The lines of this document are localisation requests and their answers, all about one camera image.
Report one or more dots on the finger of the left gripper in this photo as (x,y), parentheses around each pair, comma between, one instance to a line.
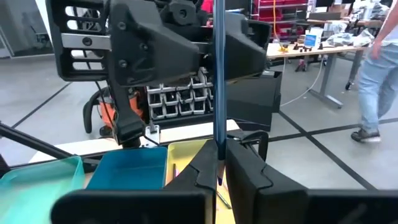
(245,46)
(149,53)

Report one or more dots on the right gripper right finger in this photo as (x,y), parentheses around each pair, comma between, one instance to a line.
(264,199)

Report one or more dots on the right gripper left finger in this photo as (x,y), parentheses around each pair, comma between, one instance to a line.
(192,193)

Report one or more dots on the pink pencil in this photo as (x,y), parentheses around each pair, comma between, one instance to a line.
(174,171)

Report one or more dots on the black pencil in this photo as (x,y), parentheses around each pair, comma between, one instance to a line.
(224,200)

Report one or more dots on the blue pencil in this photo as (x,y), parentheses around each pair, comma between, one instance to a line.
(219,93)

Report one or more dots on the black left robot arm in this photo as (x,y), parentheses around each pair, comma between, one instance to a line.
(124,118)

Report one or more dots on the red shelf bins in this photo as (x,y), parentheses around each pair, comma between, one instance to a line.
(267,12)

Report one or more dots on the yellow plastic bin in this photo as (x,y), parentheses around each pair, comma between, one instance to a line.
(183,155)

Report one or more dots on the grey parts organizer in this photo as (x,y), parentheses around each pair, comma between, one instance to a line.
(174,99)

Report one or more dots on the black case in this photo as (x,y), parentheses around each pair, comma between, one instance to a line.
(253,102)

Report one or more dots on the wooden workbench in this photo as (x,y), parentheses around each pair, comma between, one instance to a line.
(311,49)

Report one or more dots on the white blue box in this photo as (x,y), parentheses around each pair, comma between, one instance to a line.
(311,40)

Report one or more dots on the blue plastic bin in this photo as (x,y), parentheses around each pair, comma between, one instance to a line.
(130,171)

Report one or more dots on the orange shop vacuum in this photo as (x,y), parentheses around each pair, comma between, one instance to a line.
(105,112)

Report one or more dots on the person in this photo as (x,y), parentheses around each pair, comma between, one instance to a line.
(373,87)

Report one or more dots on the teal plastic bin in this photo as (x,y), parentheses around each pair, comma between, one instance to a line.
(31,193)

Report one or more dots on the white metal bracket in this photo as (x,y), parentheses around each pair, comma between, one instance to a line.
(152,135)

